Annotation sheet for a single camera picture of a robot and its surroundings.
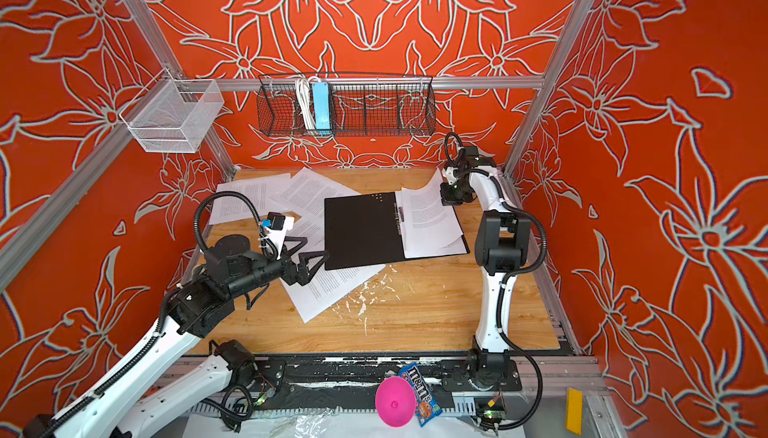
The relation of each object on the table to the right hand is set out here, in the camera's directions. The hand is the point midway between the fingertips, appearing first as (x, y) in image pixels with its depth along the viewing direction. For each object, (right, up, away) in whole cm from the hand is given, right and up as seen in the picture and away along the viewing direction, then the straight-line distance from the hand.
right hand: (442, 197), depth 99 cm
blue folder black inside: (-25, -11, +3) cm, 28 cm away
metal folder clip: (-14, -7, +5) cm, 17 cm away
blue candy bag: (-10, -49, -30) cm, 58 cm away
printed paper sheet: (+5, -16, -3) cm, 17 cm away
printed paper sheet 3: (-38, -27, -11) cm, 48 cm away
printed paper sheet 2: (-4, -10, +1) cm, 10 cm away
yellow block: (+25, -50, -30) cm, 64 cm away
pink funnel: (-18, -45, -34) cm, 59 cm away
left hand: (-36, -11, -32) cm, 49 cm away
